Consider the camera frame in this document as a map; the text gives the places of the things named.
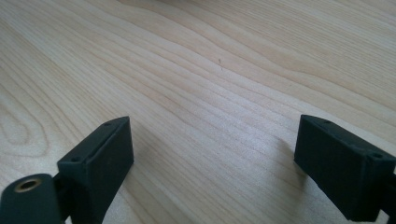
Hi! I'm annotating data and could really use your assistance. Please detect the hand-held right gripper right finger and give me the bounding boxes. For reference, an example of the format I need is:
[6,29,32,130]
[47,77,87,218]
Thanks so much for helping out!
[293,114,396,223]

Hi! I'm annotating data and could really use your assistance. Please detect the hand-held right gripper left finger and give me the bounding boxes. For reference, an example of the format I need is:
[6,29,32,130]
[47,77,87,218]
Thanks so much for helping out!
[56,116,135,224]

